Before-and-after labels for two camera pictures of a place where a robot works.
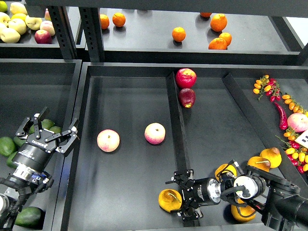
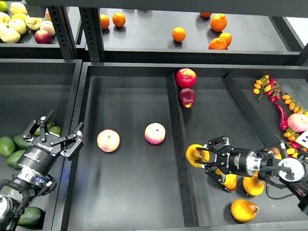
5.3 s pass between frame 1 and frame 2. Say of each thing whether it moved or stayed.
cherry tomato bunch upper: stayed
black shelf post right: stayed
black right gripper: moved
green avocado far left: stayed
